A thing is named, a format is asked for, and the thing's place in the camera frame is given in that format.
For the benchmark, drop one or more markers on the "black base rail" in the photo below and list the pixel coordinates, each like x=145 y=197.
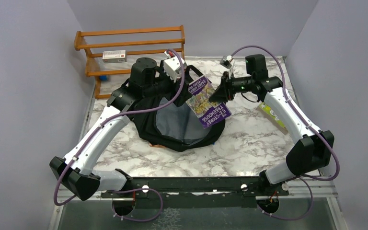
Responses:
x=193 y=192

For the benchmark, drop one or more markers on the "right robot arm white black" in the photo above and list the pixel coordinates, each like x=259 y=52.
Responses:
x=312 y=146

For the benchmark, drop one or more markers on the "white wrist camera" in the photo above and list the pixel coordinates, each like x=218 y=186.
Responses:
x=172 y=68
x=228 y=63

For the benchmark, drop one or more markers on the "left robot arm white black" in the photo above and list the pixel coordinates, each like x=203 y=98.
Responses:
x=74 y=172

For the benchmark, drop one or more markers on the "purple treehouse book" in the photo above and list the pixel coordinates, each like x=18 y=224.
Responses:
x=208 y=113

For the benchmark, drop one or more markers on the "copper orange pen case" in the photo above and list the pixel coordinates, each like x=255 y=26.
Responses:
x=157 y=146

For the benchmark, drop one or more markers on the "white red box on shelf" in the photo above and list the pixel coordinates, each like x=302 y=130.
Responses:
x=116 y=56

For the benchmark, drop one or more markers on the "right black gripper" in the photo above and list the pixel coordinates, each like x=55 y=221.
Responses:
x=224 y=92

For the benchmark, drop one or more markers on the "black student backpack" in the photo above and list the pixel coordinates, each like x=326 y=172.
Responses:
x=176 y=127

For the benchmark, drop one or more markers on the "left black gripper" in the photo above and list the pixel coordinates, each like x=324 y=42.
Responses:
x=173 y=91

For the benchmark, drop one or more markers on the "blue object under shelf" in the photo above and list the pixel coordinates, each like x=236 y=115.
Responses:
x=103 y=77

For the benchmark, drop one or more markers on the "green comic book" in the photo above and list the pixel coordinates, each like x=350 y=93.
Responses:
x=272 y=117

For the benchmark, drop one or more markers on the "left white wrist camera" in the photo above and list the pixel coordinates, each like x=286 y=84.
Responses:
x=172 y=68

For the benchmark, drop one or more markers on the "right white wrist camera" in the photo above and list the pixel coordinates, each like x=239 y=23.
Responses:
x=228 y=63

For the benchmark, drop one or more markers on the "wooden shelf rack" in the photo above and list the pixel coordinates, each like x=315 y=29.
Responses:
x=138 y=43

